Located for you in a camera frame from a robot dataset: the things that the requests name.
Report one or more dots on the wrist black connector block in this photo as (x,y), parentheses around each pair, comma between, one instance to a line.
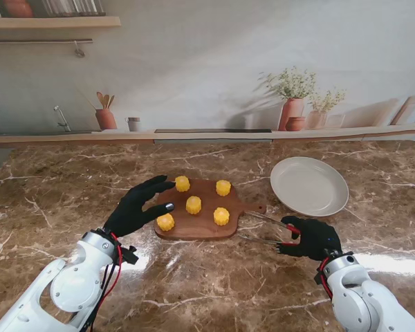
(319,277)
(129,256)

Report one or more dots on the beige round plate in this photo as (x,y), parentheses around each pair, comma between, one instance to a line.
(307,186)

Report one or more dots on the brown wooden cutting board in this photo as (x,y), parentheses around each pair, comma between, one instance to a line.
(207,228)

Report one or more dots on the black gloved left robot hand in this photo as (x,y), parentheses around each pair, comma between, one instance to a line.
(129,211)

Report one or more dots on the left wrist black connector block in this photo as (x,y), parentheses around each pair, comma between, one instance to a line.
(129,256)

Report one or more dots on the yellow corn chunk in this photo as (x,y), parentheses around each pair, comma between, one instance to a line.
(166,222)
(182,184)
(223,187)
(221,216)
(193,205)

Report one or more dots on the right wrist black connector block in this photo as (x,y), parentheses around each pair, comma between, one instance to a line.
(319,277)

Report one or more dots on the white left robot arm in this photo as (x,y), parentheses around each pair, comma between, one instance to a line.
(72,287)

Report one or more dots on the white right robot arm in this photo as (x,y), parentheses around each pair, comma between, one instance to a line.
(352,301)

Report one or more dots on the printed kitchen backdrop banner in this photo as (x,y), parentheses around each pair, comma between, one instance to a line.
(207,69)

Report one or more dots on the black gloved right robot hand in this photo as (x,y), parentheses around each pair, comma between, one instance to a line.
(318,240)

